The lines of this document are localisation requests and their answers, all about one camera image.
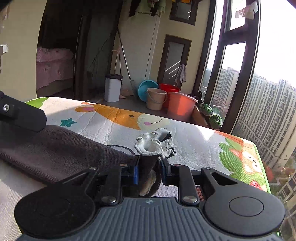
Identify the pink bedding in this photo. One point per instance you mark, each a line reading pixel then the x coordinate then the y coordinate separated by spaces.
pixel 54 64

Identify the far green knitted shoe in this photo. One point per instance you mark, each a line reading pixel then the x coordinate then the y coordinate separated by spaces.
pixel 206 110

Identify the blue plastic basin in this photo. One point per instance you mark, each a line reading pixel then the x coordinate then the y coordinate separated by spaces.
pixel 142 89

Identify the red plastic bucket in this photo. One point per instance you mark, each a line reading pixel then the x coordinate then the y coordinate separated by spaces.
pixel 169 89

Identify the orange plastic bucket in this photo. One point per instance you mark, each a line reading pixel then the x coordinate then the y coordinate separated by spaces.
pixel 181 106

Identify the cartoon animal play mat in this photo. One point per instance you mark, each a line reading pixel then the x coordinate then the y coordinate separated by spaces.
pixel 82 134

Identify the dark grey fleece pants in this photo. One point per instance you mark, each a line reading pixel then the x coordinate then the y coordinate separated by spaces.
pixel 56 153

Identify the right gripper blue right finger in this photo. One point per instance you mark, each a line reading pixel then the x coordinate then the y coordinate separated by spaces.
pixel 181 177

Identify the hanging laundry clothes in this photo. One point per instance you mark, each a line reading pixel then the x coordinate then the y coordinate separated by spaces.
pixel 184 11

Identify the white mop bucket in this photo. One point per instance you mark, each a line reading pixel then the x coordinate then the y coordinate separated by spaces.
pixel 113 84

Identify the grey hanging rag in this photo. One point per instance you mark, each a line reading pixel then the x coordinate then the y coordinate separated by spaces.
pixel 180 76

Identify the white cordless vacuum cleaner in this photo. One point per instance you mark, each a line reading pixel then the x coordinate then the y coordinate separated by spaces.
pixel 3 50

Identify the beige plastic bucket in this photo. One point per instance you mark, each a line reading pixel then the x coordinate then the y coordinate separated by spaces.
pixel 156 98

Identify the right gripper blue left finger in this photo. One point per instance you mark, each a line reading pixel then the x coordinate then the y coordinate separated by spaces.
pixel 118 183

